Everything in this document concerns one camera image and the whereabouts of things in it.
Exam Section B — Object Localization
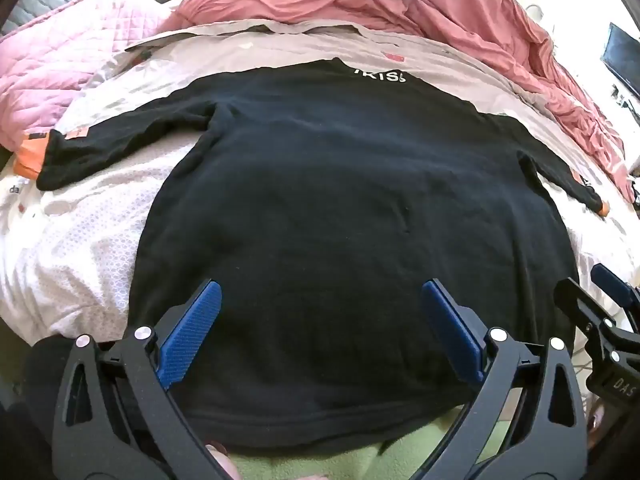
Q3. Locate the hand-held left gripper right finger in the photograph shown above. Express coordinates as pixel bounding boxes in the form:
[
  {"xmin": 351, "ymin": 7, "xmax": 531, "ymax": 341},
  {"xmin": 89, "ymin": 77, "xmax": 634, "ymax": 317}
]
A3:
[{"xmin": 420, "ymin": 279, "xmax": 587, "ymax": 480}]

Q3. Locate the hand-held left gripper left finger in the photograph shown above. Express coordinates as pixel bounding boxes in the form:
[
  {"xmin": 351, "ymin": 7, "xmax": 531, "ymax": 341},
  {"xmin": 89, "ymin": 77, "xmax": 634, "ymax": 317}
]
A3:
[{"xmin": 50, "ymin": 279, "xmax": 236, "ymax": 480}]

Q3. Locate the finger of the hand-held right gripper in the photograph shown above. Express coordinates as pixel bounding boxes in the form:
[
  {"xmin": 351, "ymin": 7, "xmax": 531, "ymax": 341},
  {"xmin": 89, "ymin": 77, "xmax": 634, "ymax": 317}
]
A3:
[
  {"xmin": 554, "ymin": 277, "xmax": 623, "ymax": 363},
  {"xmin": 591, "ymin": 264, "xmax": 640, "ymax": 313}
]

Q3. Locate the black sweater with orange print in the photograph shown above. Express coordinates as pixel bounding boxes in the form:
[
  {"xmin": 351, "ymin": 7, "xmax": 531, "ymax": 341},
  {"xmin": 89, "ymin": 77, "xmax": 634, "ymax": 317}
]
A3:
[{"xmin": 14, "ymin": 58, "xmax": 610, "ymax": 455}]

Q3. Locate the pale patterned bed sheet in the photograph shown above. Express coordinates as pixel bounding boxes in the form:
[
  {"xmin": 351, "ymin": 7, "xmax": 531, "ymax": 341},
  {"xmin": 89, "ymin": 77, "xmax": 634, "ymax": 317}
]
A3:
[{"xmin": 0, "ymin": 22, "xmax": 640, "ymax": 356}]

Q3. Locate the dark cloth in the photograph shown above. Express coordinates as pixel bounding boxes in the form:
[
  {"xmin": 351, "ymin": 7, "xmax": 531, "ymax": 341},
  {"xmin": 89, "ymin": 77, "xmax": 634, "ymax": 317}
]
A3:
[{"xmin": 24, "ymin": 335, "xmax": 77, "ymax": 413}]

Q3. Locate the person's green garment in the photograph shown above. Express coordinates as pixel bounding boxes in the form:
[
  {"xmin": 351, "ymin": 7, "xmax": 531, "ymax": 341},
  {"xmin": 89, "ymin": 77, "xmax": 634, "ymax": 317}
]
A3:
[{"xmin": 220, "ymin": 404, "xmax": 507, "ymax": 480}]

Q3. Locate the black flat television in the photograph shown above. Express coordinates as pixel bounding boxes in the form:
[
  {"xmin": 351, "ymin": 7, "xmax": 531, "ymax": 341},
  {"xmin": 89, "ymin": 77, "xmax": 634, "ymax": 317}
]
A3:
[{"xmin": 602, "ymin": 22, "xmax": 640, "ymax": 100}]

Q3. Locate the pink quilted blanket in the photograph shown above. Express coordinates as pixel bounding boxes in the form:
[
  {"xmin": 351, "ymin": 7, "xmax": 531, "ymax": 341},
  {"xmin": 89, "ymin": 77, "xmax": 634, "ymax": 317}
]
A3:
[{"xmin": 0, "ymin": 0, "xmax": 201, "ymax": 153}]

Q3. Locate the salmon red duvet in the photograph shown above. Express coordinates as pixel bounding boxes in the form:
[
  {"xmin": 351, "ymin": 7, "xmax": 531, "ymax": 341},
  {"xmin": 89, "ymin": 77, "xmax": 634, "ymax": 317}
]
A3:
[{"xmin": 165, "ymin": 0, "xmax": 637, "ymax": 202}]

